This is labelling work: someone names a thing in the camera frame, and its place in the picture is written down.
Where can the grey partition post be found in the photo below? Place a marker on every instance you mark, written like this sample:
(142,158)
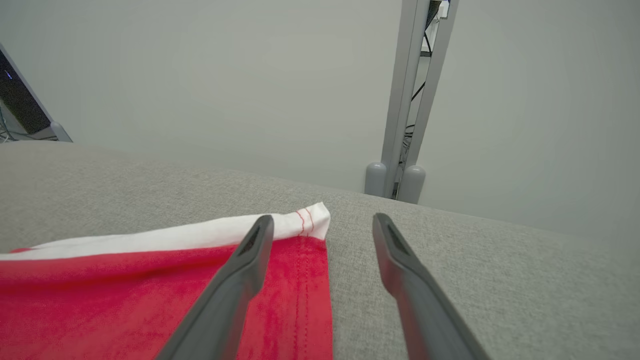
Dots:
(400,100)

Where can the red and white garment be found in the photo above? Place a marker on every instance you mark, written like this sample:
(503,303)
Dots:
(100,300)

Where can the grey cylinder post foot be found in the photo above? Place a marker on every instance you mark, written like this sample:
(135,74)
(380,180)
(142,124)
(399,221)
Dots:
(411,183)
(375,177)

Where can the dark panel with grey frame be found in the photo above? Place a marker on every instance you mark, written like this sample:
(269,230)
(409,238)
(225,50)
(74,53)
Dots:
(17,100)

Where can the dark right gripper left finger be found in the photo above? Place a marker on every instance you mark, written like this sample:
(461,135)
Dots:
(225,310)

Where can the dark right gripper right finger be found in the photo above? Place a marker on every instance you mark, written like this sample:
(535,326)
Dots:
(425,315)

